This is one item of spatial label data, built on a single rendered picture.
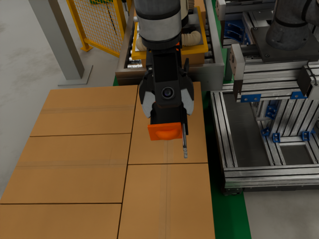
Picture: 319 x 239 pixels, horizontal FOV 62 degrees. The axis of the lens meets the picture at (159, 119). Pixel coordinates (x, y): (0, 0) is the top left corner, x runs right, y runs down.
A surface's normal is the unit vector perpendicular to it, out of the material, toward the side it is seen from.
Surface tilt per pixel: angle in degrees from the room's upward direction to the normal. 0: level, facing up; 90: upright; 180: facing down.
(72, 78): 90
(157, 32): 89
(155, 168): 0
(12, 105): 0
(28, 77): 0
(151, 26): 90
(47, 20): 90
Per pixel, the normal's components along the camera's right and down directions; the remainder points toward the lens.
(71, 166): -0.11, -0.65
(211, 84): -0.04, 0.76
